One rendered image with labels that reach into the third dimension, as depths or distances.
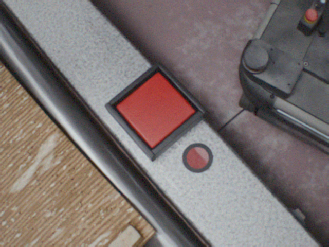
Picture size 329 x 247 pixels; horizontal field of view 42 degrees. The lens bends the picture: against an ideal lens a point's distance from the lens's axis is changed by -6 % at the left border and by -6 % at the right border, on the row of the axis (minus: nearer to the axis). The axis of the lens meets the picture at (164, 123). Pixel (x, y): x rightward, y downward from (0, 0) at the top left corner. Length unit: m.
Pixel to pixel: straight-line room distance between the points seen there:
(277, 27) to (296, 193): 0.51
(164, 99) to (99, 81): 0.08
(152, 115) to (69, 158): 0.10
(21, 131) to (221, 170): 0.21
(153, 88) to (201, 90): 1.00
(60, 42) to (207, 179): 0.23
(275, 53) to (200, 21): 0.43
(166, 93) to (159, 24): 1.12
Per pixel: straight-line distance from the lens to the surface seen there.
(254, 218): 0.45
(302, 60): 1.26
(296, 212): 0.54
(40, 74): 0.52
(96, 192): 0.44
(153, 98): 0.47
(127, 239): 0.41
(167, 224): 0.45
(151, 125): 0.46
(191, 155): 0.46
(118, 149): 0.51
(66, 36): 0.53
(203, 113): 0.46
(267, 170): 1.41
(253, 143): 1.42
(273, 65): 1.21
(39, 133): 0.47
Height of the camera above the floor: 1.36
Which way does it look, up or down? 72 degrees down
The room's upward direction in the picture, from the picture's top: 12 degrees counter-clockwise
